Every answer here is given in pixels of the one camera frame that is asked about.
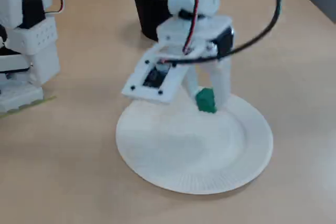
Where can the white paper plate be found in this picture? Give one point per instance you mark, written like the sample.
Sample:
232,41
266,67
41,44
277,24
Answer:
197,155

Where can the green base mounting tape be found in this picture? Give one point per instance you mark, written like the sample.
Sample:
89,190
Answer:
39,102

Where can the black round pot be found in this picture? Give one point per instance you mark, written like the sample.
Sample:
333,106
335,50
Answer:
149,11

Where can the green block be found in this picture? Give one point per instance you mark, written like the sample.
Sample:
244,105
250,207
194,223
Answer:
206,102

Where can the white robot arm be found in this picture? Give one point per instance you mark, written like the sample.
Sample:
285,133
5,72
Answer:
39,58

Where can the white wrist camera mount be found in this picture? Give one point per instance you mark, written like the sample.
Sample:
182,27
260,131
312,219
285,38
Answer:
173,85

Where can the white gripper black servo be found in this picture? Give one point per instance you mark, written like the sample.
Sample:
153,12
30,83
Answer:
204,33

